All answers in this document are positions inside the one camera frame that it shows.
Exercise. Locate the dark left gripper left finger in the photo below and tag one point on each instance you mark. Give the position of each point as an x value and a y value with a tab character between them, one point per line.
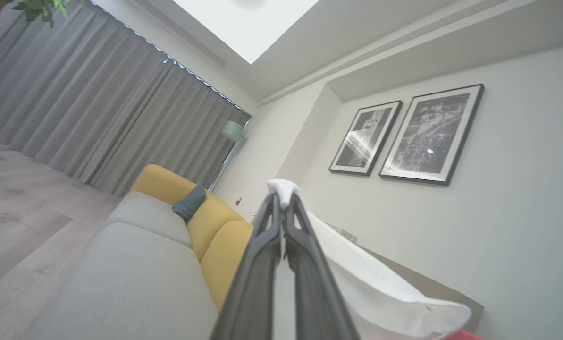
253	293

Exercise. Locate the red shorts with striped trim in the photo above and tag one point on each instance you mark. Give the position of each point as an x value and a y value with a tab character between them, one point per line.
380	293

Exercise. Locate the long yellow sofa back cushion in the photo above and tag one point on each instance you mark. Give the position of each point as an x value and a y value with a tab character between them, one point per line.
210	222

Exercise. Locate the small framed black-white picture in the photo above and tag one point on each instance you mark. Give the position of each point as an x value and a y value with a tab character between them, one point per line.
365	138

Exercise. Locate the teal throw pillow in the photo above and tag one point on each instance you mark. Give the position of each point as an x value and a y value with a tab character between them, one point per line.
190	204

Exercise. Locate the short yellow sofa back cushion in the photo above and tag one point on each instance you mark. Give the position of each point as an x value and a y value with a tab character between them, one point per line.
224	264

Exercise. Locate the grey pleated curtain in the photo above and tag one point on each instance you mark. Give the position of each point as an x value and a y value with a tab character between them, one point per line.
97	104

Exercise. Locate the green leafy plant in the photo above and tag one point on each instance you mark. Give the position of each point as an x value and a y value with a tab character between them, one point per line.
40	9

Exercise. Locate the mint shade floor lamp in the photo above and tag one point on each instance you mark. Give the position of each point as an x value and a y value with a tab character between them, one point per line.
233	131

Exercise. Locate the small grey sofa seat cushion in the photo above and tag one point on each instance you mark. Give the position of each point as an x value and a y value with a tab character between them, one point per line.
149	217

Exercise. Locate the large grey sofa seat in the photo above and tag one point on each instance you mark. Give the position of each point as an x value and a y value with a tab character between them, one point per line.
130	288

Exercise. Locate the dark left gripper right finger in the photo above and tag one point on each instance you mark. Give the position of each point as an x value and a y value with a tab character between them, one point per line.
316	302

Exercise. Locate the large framed black-white picture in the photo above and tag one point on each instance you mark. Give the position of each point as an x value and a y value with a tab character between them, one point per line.
431	134

